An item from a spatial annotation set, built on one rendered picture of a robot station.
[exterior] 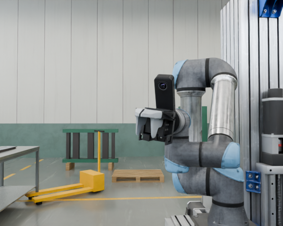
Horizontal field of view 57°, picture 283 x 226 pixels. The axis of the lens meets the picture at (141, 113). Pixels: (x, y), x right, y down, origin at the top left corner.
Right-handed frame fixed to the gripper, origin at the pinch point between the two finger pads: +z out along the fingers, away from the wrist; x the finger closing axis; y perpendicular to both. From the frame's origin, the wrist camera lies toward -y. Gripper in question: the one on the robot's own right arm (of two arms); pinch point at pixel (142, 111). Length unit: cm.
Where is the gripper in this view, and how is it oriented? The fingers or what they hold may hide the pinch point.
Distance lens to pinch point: 53.0
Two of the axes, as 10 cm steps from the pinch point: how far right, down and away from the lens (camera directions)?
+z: -3.6, -0.2, -9.3
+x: -9.2, -1.3, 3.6
